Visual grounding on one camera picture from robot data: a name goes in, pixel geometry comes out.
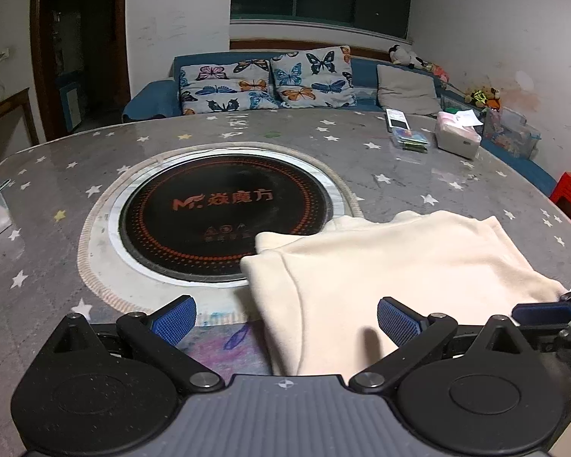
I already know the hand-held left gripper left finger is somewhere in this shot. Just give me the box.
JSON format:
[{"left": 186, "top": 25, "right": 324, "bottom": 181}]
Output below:
[{"left": 44, "top": 296, "right": 224, "bottom": 395}]

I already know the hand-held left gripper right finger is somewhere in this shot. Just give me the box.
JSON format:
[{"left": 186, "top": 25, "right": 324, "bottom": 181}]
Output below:
[{"left": 349, "top": 296, "right": 536, "bottom": 394}]

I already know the cream fleece garment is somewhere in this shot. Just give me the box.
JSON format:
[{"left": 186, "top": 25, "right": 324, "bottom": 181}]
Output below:
[{"left": 240, "top": 209, "right": 570, "bottom": 377}]

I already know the round black induction cooktop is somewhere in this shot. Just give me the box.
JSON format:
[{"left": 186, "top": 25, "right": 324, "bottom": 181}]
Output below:
[{"left": 107, "top": 150, "right": 348, "bottom": 289}]

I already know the clear plastic storage box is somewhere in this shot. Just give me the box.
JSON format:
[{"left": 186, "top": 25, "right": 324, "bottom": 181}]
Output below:
[{"left": 484, "top": 106, "right": 542, "bottom": 161}]

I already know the clear packet of small pieces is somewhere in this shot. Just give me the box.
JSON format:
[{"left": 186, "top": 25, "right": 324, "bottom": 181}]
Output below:
[{"left": 392, "top": 128, "right": 430, "bottom": 153}]

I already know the white tissue box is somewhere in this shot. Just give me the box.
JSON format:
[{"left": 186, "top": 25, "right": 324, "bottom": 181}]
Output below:
[{"left": 434, "top": 109, "right": 484, "bottom": 159}]

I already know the white remote control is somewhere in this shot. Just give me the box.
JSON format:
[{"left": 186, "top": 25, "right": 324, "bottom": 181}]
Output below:
[{"left": 385, "top": 108, "right": 413, "bottom": 134}]

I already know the yellow and black plush toy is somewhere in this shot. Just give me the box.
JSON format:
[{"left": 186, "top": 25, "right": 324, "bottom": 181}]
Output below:
[{"left": 465, "top": 86, "right": 503, "bottom": 111}]

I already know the blue sofa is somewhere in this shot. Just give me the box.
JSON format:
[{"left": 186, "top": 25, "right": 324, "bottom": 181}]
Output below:
[{"left": 121, "top": 50, "right": 558, "bottom": 197}]

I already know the grey plain pillow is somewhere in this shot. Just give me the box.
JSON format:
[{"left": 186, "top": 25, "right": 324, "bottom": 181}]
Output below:
[{"left": 377, "top": 64, "right": 441, "bottom": 116}]

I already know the butterfly print pillow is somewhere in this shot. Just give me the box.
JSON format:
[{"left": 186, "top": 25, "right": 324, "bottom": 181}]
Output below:
[
  {"left": 270, "top": 46, "right": 357, "bottom": 109},
  {"left": 178, "top": 58, "right": 279, "bottom": 116}
]

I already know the pink and orange plush toy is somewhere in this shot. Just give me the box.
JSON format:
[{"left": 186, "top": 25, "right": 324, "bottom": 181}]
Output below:
[{"left": 426, "top": 62, "right": 451, "bottom": 83}]

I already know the dark wooden side table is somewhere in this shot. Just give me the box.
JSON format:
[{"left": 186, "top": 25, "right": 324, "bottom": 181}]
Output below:
[{"left": 0, "top": 88, "right": 41, "bottom": 175}]

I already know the black and white plush toy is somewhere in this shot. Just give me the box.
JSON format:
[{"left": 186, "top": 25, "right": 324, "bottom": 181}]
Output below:
[{"left": 388, "top": 45, "right": 425, "bottom": 69}]

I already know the dark wooden door frame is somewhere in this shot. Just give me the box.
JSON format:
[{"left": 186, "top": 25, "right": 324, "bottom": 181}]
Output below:
[{"left": 30, "top": 0, "right": 132, "bottom": 142}]

